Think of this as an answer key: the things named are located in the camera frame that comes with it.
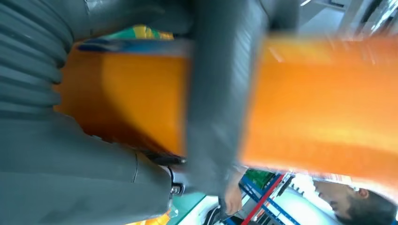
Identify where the blue red metal rack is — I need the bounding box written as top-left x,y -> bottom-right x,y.
223,172 -> 301,225

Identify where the person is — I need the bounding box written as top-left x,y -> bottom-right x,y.
314,180 -> 398,225

